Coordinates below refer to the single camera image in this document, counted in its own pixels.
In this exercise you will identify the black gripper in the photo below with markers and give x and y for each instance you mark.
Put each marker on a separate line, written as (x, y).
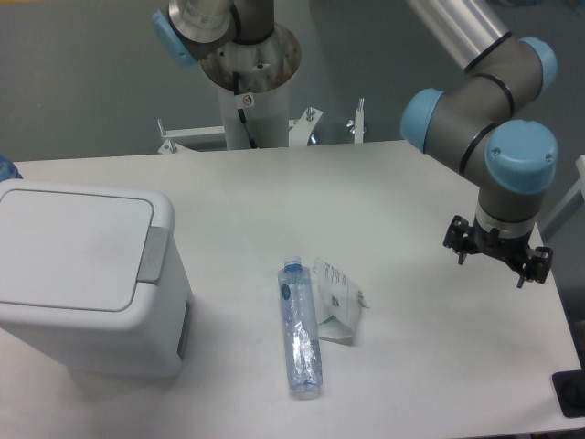
(531, 265)

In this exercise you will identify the white plastic trash can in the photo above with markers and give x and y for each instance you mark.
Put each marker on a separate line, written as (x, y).
(92, 277)

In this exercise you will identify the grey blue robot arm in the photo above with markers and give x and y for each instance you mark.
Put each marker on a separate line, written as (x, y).
(473, 131)

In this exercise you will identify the black clamp at table edge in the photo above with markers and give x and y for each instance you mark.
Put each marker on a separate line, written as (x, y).
(569, 387)

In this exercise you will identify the crushed clear plastic bottle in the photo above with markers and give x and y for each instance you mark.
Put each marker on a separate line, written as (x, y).
(302, 353)

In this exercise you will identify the blue patterned object left edge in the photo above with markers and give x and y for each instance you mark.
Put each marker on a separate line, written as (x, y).
(8, 170)

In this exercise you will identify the white frame bar right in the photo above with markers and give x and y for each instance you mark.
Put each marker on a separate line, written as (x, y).
(566, 207)

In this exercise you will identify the white bracket with bolt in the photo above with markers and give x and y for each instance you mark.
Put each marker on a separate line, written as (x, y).
(357, 127)

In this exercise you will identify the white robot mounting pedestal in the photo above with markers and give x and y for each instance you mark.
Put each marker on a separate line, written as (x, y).
(253, 84)

